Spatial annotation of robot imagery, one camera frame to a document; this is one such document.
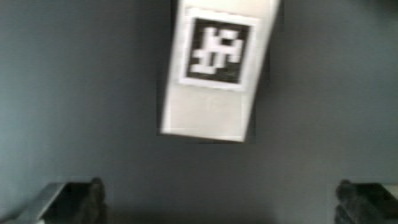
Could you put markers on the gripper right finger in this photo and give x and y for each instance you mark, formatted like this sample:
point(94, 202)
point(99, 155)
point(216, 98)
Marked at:
point(366, 204)

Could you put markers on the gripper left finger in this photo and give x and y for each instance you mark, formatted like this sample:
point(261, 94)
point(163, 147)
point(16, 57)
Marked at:
point(67, 204)

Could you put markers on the white table leg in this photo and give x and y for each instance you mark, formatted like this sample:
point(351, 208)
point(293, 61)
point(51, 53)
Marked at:
point(218, 47)

